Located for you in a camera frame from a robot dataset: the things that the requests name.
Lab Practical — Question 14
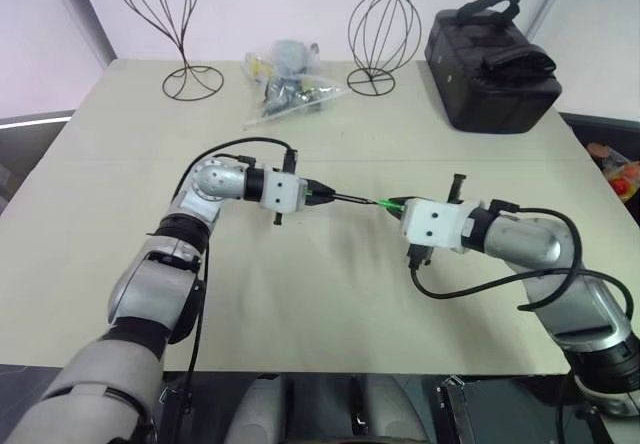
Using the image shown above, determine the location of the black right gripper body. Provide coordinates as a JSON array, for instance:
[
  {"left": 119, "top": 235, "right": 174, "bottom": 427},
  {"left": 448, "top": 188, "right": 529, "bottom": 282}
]
[{"left": 407, "top": 173, "right": 468, "bottom": 270}]

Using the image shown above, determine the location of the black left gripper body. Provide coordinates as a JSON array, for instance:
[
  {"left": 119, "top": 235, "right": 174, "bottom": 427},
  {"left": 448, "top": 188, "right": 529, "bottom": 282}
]
[{"left": 272, "top": 148, "right": 323, "bottom": 228}]

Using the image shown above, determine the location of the clear plastic bag of items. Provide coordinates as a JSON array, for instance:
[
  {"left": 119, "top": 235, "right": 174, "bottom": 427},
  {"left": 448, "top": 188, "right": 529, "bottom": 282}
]
[{"left": 241, "top": 38, "right": 352, "bottom": 132}]

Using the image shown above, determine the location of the black fabric carry bag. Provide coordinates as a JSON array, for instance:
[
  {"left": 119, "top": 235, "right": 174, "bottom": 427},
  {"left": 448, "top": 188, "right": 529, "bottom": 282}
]
[{"left": 423, "top": 0, "right": 562, "bottom": 136}]

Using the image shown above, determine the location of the dark bin with colourful items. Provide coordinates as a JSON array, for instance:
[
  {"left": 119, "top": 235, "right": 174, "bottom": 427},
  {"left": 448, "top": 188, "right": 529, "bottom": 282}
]
[{"left": 558, "top": 111, "right": 640, "bottom": 226}]

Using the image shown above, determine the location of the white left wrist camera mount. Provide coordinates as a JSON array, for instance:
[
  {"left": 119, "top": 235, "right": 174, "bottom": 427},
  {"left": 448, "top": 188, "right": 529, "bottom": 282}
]
[{"left": 260, "top": 167, "right": 308, "bottom": 214}]

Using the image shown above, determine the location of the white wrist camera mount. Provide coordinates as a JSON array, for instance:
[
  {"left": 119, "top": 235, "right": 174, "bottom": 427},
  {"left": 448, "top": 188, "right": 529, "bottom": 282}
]
[
  {"left": 398, "top": 197, "right": 482, "bottom": 254},
  {"left": 260, "top": 167, "right": 308, "bottom": 214}
]

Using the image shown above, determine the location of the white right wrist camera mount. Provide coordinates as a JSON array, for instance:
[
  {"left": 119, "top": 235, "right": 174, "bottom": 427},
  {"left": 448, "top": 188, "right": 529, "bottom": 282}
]
[{"left": 398, "top": 197, "right": 482, "bottom": 254}]

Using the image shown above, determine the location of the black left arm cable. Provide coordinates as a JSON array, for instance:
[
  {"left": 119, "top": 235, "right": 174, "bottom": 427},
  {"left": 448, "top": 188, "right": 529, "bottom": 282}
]
[{"left": 171, "top": 136, "right": 301, "bottom": 206}]

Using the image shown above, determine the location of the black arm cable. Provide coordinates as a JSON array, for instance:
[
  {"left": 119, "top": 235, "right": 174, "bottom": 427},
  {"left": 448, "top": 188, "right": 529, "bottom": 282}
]
[
  {"left": 171, "top": 136, "right": 301, "bottom": 206},
  {"left": 410, "top": 205, "right": 634, "bottom": 315}
]

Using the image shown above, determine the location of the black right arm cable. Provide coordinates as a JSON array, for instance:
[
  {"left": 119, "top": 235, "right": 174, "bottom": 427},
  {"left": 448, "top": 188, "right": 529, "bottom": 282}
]
[{"left": 410, "top": 205, "right": 634, "bottom": 315}]

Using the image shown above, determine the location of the short wire hat stand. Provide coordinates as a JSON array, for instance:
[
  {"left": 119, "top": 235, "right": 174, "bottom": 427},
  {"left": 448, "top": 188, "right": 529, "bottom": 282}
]
[{"left": 346, "top": 0, "right": 422, "bottom": 97}]

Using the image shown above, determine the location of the thin black body cable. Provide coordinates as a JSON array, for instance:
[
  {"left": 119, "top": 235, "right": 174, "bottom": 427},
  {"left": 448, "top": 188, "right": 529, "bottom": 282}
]
[{"left": 180, "top": 258, "right": 209, "bottom": 418}]

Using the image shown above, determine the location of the tall wire hat stand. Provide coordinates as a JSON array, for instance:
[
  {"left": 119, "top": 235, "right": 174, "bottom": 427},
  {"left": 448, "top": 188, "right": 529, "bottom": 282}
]
[{"left": 111, "top": 0, "right": 225, "bottom": 101}]

